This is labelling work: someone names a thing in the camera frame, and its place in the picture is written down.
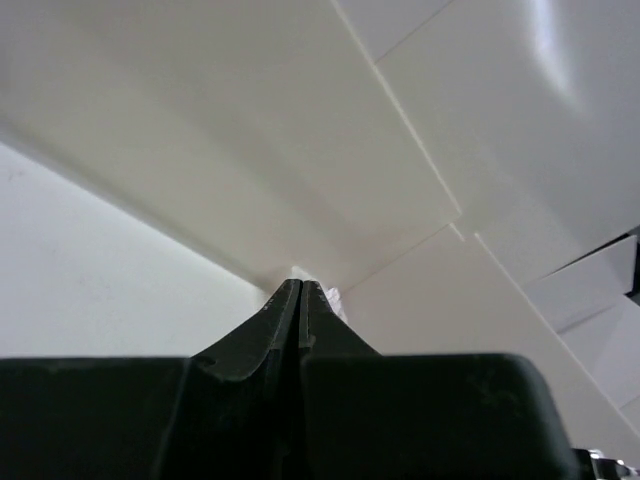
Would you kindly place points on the white crumpled tank top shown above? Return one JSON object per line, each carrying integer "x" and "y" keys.
{"x": 334, "y": 299}

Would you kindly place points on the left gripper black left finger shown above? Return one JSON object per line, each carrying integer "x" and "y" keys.
{"x": 225, "y": 421}

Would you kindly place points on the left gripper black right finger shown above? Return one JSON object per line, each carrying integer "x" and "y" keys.
{"x": 321, "y": 332}

